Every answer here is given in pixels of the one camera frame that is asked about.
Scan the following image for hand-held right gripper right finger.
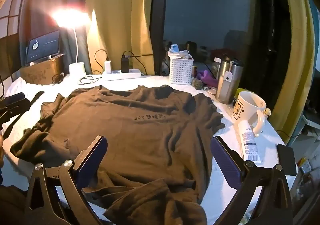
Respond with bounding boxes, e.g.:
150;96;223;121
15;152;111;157
211;136;293;225

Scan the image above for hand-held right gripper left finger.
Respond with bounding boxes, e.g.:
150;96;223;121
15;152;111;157
24;136;108;225

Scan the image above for brown t-shirt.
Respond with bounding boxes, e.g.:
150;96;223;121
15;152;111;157
10;85;224;225

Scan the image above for white folded cloth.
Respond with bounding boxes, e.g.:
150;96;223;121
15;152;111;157
5;77;28;96

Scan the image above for white textured table cloth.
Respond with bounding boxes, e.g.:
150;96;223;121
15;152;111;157
4;73;298;225

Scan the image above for white tube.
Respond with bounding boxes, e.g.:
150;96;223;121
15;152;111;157
237;120;261;163

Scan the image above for white printed mug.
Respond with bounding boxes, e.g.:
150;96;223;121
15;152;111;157
231;91;267;137

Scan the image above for black phone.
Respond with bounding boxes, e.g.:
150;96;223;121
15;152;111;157
276;144;298;176

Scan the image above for tablet computer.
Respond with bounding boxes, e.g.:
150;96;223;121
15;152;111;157
25;31;61;65

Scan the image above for white lamp base holder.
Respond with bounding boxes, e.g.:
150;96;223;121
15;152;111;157
51;9;90;76

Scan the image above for steel thermos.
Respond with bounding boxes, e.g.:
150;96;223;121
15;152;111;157
215;54;244;105

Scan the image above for teal curtain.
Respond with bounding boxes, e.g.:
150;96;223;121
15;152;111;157
60;24;93;74

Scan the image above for furry ball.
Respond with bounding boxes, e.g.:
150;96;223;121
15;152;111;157
191;78;204;90

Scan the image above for purple item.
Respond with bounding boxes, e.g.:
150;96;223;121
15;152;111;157
196;70;218;88

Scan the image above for white power strip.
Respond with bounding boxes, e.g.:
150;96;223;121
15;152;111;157
102;69;142;81

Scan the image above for white plastic basket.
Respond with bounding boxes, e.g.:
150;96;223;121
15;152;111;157
169;54;194;85

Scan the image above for papers in basket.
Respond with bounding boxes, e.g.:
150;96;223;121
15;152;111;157
168;44;193;61

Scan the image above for yellow curtain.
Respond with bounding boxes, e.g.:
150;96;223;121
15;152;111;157
85;0;156;76
271;0;316;142

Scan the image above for black framed window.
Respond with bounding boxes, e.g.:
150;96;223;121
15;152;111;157
149;0;293;78

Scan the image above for black strap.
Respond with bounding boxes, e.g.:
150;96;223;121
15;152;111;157
3;91;45;138

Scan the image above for bundled black cable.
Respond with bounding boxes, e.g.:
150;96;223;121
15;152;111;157
52;73;66;84

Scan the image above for long black coiled cable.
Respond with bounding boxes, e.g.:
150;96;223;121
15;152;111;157
77;49;109;86

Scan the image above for short black charger cable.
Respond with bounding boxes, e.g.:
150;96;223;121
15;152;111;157
122;51;154;60

